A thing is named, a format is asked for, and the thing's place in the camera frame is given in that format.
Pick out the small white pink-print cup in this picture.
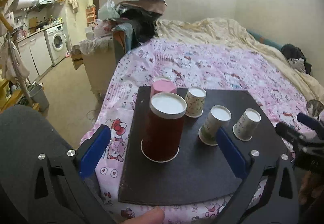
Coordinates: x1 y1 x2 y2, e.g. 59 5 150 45
232 108 261 142

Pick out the small white green cup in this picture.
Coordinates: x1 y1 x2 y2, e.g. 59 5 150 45
198 105 232 146

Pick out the small yellow patterned cup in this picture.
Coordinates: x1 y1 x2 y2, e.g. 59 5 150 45
185 87 207 118

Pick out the red corrugated paper cup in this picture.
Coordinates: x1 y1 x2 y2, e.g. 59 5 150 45
141 92 187 163

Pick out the pink faceted plastic cup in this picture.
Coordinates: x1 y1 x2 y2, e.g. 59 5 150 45
150 79 177 97

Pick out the white cup green leaf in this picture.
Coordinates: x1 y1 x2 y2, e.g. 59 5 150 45
153 76 171 82

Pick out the person's left hand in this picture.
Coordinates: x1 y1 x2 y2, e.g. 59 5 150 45
122 207 165 224

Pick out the tabby cat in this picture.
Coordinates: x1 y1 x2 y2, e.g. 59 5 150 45
306 99 324 119

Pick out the dark clothes pile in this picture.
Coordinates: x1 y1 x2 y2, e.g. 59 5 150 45
281 44 312 75

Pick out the black table mat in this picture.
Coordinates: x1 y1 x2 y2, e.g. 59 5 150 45
117 85 290 206

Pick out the grey trash bin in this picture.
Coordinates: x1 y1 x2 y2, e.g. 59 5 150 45
29 84 49 112

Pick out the yellow wooden stool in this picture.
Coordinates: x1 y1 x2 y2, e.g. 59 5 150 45
1 78 25 113

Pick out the cream rumpled duvet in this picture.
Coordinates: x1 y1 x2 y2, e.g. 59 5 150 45
155 18 323 102

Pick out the pink hello kitty sheet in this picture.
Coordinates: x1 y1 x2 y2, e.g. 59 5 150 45
94 39 309 222

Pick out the cardboard box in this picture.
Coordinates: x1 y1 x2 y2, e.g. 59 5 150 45
69 49 83 70

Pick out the white kitchen cabinet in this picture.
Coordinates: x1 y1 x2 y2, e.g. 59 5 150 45
18 31 52 83

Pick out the white washing machine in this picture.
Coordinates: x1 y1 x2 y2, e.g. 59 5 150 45
44 23 68 66

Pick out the white plastic bag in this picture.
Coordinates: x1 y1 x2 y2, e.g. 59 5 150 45
98 0 120 20

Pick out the teal chair with clothes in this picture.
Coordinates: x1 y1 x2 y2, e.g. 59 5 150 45
108 0 167 63

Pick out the white water heater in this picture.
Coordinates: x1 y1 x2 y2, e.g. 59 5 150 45
10 0 38 11

